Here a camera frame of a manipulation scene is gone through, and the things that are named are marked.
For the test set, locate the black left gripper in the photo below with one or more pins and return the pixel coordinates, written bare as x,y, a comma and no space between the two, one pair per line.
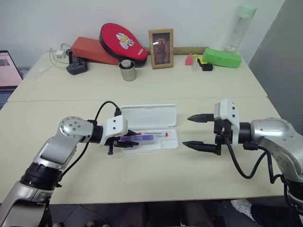
110,143

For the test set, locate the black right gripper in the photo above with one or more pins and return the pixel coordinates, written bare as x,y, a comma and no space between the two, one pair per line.
223,132

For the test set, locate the purple marker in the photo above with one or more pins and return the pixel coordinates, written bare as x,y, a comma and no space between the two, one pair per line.
142,138

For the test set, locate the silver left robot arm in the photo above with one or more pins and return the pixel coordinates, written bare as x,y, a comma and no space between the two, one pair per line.
71,127

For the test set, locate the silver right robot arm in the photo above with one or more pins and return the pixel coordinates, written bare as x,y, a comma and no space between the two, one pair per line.
272,130

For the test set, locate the white marker with red cap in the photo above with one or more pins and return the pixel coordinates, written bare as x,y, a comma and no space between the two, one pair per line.
156,134

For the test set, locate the white plastic pencil case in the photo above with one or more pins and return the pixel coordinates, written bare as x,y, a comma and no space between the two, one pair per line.
151,116

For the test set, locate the red paddle case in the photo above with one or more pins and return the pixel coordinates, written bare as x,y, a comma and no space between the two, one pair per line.
123,42

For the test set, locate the small black box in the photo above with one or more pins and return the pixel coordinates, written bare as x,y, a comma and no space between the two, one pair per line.
207,67

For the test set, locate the metal cup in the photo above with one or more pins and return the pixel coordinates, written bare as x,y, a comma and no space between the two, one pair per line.
127,73

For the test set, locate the small clear plastic tube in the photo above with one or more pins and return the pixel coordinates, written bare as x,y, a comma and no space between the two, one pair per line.
195,65

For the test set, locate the small red house block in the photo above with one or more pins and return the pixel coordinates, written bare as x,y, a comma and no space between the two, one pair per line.
189,60

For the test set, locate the small yellow-green item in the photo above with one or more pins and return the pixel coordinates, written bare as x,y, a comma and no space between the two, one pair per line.
197,57

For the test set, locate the metal cylinder weight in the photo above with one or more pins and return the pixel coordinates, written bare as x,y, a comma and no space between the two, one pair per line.
126,63

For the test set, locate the green rectangular box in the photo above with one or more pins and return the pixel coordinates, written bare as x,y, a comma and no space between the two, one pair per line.
221,58

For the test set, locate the white sneaker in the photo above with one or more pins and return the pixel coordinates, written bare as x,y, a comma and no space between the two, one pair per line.
242,209

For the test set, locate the black power strip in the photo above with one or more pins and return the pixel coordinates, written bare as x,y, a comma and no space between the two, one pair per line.
77,67

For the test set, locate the red rectangular box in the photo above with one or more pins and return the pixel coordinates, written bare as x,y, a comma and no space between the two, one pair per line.
87,48

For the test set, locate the glass bottle with green lid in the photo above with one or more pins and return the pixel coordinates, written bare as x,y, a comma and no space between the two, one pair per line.
239,30

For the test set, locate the white charger plug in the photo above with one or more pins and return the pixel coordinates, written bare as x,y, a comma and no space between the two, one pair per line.
60,54

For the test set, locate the laptop computer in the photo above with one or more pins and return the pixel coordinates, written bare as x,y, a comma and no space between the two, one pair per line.
7,71

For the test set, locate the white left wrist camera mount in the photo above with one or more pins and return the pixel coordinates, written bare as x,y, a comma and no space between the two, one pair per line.
114,127

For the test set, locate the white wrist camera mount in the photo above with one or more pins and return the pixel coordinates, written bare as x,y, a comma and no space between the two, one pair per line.
227,106
114,127

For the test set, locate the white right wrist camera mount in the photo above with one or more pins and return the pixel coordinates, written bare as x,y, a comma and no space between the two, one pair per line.
227,106

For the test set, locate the wooden photo frame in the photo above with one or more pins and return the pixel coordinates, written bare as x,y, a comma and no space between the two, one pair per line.
161,48

